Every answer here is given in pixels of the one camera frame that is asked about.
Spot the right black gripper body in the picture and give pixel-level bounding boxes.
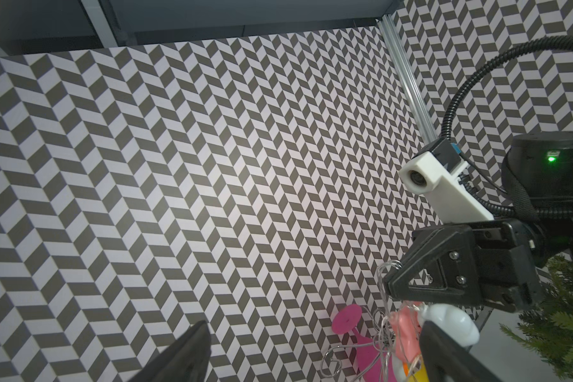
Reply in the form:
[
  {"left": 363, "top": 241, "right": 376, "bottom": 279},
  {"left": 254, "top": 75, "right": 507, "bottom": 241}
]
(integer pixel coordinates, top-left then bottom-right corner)
[{"left": 470, "top": 219, "right": 548, "bottom": 313}]

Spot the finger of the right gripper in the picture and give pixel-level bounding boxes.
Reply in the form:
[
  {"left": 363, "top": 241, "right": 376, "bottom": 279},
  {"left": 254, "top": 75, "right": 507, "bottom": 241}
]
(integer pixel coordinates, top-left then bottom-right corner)
[{"left": 383, "top": 224, "right": 482, "bottom": 306}]

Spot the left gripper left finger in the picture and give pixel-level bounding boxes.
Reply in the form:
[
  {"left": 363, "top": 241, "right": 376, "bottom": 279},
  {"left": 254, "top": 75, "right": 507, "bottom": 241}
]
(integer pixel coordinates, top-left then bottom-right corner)
[{"left": 130, "top": 320, "right": 212, "bottom": 382}]

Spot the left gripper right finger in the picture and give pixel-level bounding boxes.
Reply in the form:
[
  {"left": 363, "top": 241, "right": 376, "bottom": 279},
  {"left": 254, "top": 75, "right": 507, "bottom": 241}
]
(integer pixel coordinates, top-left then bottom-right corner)
[{"left": 420, "top": 322, "right": 500, "bottom": 382}]

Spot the star cloud string light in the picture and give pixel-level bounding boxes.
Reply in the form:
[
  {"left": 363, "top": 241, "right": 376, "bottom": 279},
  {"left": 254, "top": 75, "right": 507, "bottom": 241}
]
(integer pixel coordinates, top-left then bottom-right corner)
[{"left": 374, "top": 260, "right": 480, "bottom": 381}]

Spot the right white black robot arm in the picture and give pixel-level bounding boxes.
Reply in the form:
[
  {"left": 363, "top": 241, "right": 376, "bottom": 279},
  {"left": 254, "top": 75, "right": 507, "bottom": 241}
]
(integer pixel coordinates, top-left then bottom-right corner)
[{"left": 379, "top": 35, "right": 573, "bottom": 312}]

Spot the right green fern tree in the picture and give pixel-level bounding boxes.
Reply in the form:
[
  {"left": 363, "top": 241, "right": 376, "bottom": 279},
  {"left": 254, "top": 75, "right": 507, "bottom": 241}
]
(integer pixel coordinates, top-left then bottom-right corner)
[{"left": 501, "top": 256, "right": 573, "bottom": 380}]

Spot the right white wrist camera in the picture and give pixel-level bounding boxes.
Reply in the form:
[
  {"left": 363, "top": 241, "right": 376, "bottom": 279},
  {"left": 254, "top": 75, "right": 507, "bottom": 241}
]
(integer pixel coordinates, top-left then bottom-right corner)
[{"left": 399, "top": 138, "right": 493, "bottom": 224}]

